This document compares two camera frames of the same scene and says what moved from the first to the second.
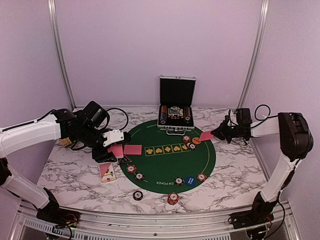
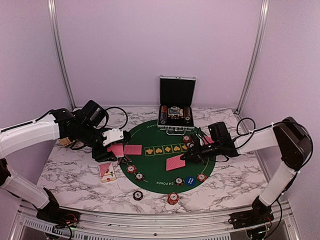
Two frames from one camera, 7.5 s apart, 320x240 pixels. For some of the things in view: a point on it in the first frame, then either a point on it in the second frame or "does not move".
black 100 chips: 139,176 does not move
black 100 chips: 179,181 does not move
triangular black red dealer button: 124,160 does not move
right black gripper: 220,130 to 195,158
